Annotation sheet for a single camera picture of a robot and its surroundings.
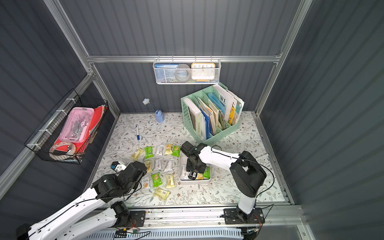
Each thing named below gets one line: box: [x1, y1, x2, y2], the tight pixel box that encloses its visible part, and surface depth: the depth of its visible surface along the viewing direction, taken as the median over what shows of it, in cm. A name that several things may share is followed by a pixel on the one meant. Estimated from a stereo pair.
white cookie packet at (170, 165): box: [164, 158, 175, 172], surface depth 93 cm
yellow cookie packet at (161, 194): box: [153, 187, 171, 201], surface depth 82 cm
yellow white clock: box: [191, 62, 216, 82], surface depth 90 cm
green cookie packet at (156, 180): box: [151, 172, 163, 188], surface depth 86 cm
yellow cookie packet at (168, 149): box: [165, 143, 173, 155], surface depth 101 cm
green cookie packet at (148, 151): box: [144, 146, 154, 159], surface depth 98 cm
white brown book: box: [184, 98, 207, 140], surface depth 91 cm
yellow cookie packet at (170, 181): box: [166, 174, 176, 189], surface depth 86 cm
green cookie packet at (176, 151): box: [171, 145, 181, 157], surface depth 99 cm
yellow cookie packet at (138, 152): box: [130, 147, 144, 161], surface depth 98 cm
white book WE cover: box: [212, 84, 235, 123], surface depth 98 cm
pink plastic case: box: [58, 107, 95, 143], surface depth 74 cm
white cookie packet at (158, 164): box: [153, 158, 163, 170], surface depth 93 cm
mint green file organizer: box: [180, 82, 241, 145], surface depth 96 cm
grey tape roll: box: [174, 63, 192, 82], surface depth 89 cm
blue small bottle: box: [142, 98, 165, 123], surface depth 113 cm
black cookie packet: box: [188, 170, 198, 180], surface depth 88 cm
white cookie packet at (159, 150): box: [155, 145, 165, 157], surface depth 98 cm
